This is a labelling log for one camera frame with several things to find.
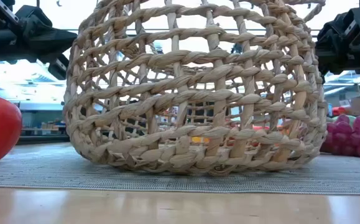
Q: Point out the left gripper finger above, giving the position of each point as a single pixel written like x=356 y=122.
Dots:
x=49 y=37
x=49 y=53

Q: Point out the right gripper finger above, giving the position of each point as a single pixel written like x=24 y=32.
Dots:
x=329 y=63
x=327 y=48

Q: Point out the green apple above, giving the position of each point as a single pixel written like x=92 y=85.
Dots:
x=352 y=119

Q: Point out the yellow bell pepper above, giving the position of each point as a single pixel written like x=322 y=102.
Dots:
x=200 y=140

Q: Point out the woven straw basket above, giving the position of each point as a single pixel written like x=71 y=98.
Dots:
x=179 y=158

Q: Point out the red background box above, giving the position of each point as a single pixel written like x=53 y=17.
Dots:
x=338 y=111

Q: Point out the background shelf bench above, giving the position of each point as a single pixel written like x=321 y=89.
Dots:
x=33 y=116

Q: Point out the purple grape bunch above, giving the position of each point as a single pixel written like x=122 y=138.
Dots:
x=341 y=137

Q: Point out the grey woven placemat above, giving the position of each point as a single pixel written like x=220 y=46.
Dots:
x=43 y=174

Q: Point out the black table frame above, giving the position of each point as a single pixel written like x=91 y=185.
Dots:
x=43 y=140

